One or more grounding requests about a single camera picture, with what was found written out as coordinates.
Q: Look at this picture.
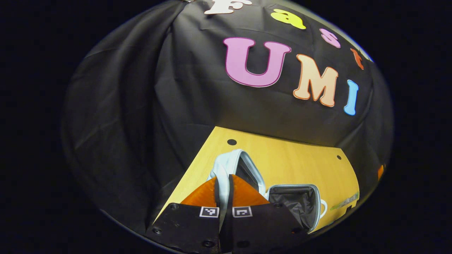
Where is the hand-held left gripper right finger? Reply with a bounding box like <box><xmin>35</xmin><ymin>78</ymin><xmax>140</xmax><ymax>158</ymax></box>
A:
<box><xmin>222</xmin><ymin>174</ymin><xmax>308</xmax><ymax>254</ymax></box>

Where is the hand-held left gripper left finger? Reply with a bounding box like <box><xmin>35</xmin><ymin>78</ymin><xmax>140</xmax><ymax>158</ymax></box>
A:
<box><xmin>144</xmin><ymin>176</ymin><xmax>222</xmax><ymax>254</ymax></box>

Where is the large white green tube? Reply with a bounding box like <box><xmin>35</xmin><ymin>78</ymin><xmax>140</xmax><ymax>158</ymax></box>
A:
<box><xmin>329</xmin><ymin>192</ymin><xmax>360</xmax><ymax>212</ymax></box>

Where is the light blue suitcase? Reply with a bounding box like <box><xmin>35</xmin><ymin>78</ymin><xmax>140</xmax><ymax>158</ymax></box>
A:
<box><xmin>208</xmin><ymin>149</ymin><xmax>328</xmax><ymax>234</ymax></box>

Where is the black backdrop cloth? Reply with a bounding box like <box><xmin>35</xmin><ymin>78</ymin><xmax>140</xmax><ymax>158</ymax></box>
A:
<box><xmin>61</xmin><ymin>0</ymin><xmax>394</xmax><ymax>235</ymax></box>

